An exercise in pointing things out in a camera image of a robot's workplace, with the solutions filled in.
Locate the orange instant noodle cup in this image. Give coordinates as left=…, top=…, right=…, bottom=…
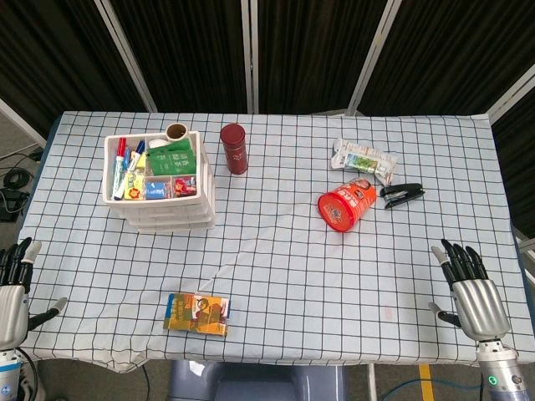
left=317, top=177, right=378, bottom=234

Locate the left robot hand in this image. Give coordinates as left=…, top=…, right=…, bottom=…
left=0, top=236, right=69, bottom=350

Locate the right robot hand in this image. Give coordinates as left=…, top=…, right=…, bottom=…
left=427, top=238, right=512, bottom=344

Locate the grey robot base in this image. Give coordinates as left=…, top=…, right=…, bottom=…
left=166, top=359, right=348, bottom=401

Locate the blue checked tablecloth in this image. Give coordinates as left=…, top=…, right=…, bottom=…
left=0, top=109, right=535, bottom=374

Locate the brown cardboard tape roll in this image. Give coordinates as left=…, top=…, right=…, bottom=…
left=165, top=123, right=188, bottom=143

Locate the white table leg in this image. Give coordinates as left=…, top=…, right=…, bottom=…
left=366, top=363, right=378, bottom=401

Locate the blue small packet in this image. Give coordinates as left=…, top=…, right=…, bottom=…
left=145, top=180, right=171, bottom=200

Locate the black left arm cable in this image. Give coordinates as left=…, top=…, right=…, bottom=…
left=15, top=347, right=39, bottom=401

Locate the silver snack packet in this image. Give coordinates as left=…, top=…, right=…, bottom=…
left=331, top=138, right=399, bottom=187

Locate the blue floor cable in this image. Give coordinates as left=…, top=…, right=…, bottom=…
left=378, top=375, right=486, bottom=401

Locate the white drawer organizer box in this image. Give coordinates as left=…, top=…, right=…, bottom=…
left=101, top=129, right=217, bottom=233

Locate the red small packet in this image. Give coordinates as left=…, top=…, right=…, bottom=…
left=172, top=175, right=197, bottom=197

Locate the dark red thermos bottle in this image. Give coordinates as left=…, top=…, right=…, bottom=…
left=220, top=123, right=249, bottom=177

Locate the blue-capped whiteboard marker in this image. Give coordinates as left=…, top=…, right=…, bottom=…
left=127, top=140, right=146, bottom=172

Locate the black power adapter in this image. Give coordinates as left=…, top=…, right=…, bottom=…
left=0, top=188, right=30, bottom=222

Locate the green tea packet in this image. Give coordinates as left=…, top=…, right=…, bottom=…
left=145, top=138, right=197, bottom=176

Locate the black stapler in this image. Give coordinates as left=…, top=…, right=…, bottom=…
left=379, top=182, right=426, bottom=210

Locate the black coiled floor cable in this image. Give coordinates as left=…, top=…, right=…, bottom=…
left=3, top=165, right=34, bottom=190

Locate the yellow blue cookie box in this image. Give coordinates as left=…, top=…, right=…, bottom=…
left=162, top=292, right=232, bottom=338

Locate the red-capped whiteboard marker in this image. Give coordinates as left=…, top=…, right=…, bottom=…
left=111, top=137, right=128, bottom=201

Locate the dark folding screen partition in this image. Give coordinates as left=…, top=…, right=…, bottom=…
left=0, top=0, right=535, bottom=251

